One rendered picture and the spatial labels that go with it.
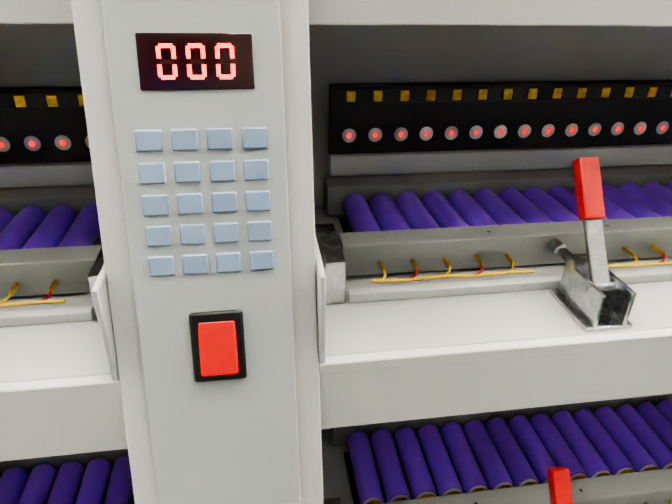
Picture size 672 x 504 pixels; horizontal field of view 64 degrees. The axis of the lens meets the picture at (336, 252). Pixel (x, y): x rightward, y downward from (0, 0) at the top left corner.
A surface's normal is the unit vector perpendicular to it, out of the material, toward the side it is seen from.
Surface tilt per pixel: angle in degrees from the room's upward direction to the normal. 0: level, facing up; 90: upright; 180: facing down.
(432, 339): 15
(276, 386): 90
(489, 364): 105
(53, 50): 90
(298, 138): 90
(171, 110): 90
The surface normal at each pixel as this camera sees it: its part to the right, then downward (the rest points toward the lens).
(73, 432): 0.14, 0.48
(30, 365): 0.02, -0.88
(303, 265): 0.15, 0.23
